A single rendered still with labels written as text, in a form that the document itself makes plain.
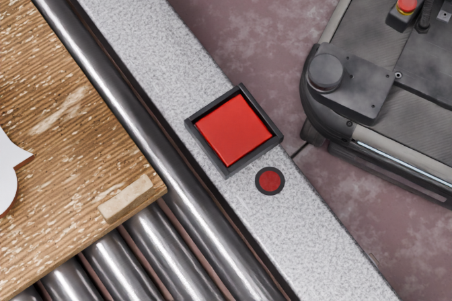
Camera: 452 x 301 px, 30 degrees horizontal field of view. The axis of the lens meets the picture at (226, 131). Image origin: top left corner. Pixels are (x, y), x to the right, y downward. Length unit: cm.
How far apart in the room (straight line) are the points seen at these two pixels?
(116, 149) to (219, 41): 111
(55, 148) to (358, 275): 34
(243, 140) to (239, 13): 113
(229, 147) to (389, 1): 95
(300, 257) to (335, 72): 77
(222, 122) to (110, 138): 12
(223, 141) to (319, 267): 16
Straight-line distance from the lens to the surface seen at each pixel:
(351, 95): 162
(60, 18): 96
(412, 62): 170
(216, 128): 89
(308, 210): 88
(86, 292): 86
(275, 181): 88
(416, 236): 186
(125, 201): 83
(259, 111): 89
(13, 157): 87
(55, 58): 92
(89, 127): 89
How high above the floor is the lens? 176
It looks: 70 degrees down
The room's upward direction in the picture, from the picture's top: 3 degrees clockwise
